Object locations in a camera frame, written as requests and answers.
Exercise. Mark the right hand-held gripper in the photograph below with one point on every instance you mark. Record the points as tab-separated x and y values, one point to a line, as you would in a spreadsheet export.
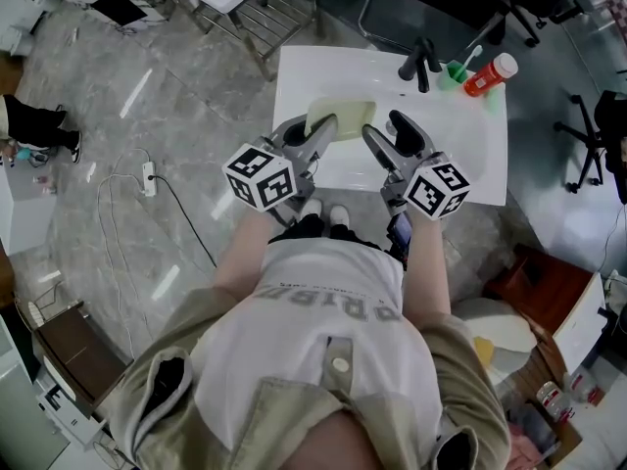
436	189

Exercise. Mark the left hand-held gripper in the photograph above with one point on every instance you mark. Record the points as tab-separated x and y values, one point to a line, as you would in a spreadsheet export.
259	176

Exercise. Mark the pale yellow soap dish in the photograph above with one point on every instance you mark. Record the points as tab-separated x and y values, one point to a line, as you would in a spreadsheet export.
352	118

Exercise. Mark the white ceramic sink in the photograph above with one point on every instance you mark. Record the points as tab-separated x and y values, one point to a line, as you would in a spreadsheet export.
343	71

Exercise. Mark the person's left forearm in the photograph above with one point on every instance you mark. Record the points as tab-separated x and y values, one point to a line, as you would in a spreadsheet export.
240	262

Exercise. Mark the person's right forearm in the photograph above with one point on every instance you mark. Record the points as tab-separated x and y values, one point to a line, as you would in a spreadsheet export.
428	272

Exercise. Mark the person's left white shoe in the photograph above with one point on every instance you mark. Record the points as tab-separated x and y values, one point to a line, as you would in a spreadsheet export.
311	209

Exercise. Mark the person's white shoe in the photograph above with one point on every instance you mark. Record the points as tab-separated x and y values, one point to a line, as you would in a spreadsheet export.
339	215
311	209

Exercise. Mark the black faucet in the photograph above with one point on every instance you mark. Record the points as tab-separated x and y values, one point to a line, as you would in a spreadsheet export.
421	66

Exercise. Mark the black device with screen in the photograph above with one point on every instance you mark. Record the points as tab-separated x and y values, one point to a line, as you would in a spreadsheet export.
399	230

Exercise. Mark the green toothbrush cup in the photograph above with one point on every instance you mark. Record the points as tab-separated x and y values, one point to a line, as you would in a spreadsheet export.
450	79

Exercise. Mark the person's right white shoe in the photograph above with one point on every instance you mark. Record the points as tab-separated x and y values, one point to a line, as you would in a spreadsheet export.
339	215

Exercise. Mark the person's black trousers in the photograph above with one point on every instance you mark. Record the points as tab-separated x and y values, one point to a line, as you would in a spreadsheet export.
303	230

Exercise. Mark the orange bottle with white cap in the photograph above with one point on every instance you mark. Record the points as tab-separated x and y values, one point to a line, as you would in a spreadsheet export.
485	79

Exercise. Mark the white and green toothbrush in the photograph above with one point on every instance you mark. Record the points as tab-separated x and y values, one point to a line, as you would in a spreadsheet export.
472	57

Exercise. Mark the metal rack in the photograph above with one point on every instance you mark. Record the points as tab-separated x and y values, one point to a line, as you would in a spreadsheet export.
267	17

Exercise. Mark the white power strip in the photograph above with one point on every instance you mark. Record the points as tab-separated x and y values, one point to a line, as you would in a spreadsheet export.
149	179

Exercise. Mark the person's white t-shirt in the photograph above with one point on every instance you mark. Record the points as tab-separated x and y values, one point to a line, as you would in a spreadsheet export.
318	321

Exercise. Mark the white round cushion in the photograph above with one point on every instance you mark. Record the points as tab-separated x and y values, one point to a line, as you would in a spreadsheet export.
495	323

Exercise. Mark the brown cardboard box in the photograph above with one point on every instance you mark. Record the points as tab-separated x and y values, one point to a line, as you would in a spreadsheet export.
544	287

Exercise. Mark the yellow sponge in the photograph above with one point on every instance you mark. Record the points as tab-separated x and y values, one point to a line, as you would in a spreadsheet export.
484	348

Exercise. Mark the clear plastic bottle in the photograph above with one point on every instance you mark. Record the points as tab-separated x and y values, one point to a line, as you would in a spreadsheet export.
585	387
553	399

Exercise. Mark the person's beige overshirt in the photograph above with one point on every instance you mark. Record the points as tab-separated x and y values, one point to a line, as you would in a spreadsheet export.
235	438

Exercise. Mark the brown wooden cabinet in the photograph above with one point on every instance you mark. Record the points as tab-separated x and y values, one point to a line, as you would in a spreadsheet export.
78	350

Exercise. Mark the white printed board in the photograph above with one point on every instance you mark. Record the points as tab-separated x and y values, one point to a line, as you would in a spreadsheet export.
59	404

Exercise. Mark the white low cabinet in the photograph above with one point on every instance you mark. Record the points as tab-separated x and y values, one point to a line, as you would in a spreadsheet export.
19	409

